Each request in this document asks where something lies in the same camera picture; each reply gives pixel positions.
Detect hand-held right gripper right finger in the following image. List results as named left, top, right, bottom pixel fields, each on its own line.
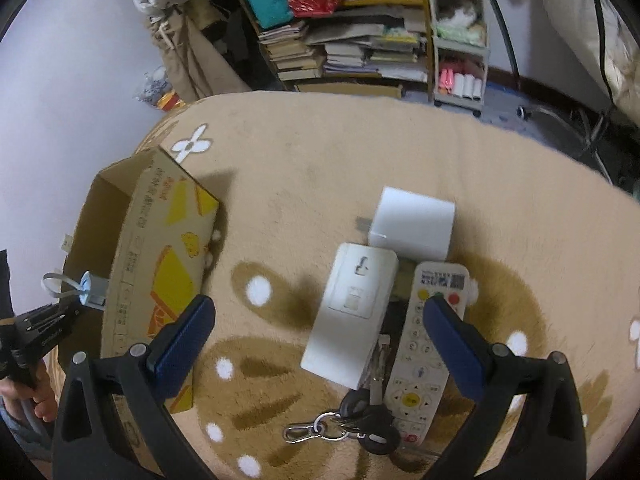
left=422, top=294, right=587, bottom=480

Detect white charger block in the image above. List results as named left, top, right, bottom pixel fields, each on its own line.
left=356, top=186, right=456, bottom=262

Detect pale green packet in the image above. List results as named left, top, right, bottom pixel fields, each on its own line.
left=436, top=22, right=487, bottom=46

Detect black keys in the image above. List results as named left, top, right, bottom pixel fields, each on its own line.
left=282, top=340, right=402, bottom=457

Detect white remote control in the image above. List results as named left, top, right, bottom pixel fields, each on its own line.
left=384, top=261, right=471, bottom=447

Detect cardboard box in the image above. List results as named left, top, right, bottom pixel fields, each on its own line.
left=60, top=145, right=222, bottom=480

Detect tan flower print blanket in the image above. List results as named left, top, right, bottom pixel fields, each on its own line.
left=50, top=82, right=640, bottom=480

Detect white brown soft bundle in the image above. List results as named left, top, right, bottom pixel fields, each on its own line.
left=437, top=0, right=487, bottom=28

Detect white trolley cart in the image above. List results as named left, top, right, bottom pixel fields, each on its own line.
left=425, top=0, right=491, bottom=111

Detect person's left hand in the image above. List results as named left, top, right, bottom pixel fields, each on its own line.
left=0, top=359, right=57, bottom=423

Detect light blue cylinder with strap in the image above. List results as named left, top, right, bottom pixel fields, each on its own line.
left=42, top=270, right=109, bottom=312

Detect wooden shelf unit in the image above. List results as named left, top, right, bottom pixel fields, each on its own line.
left=220, top=0, right=436, bottom=91

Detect pile of magazines and papers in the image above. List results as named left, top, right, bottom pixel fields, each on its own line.
left=305, top=7, right=431, bottom=83

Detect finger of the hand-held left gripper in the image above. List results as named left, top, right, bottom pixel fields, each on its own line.
left=15, top=303, right=87, bottom=356

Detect hanging tan trousers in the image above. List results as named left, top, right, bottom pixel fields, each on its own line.
left=150, top=0, right=251, bottom=101

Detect white socket panel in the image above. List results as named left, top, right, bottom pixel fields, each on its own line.
left=300, top=242, right=399, bottom=391

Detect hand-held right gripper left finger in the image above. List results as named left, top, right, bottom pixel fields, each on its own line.
left=52, top=294, right=217, bottom=480

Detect plastic bag of toys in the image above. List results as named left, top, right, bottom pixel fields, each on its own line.
left=134, top=67, right=188, bottom=111

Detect stack of old books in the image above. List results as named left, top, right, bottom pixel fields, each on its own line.
left=257, top=22, right=326, bottom=81

